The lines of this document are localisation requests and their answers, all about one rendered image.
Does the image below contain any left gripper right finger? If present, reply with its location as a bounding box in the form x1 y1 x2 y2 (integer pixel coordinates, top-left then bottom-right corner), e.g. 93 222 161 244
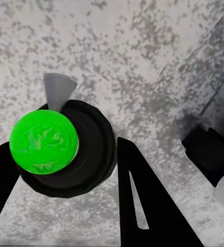
116 137 204 247

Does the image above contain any insectifuge atomizer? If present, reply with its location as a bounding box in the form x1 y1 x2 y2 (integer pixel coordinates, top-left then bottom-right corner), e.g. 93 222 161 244
9 73 118 199

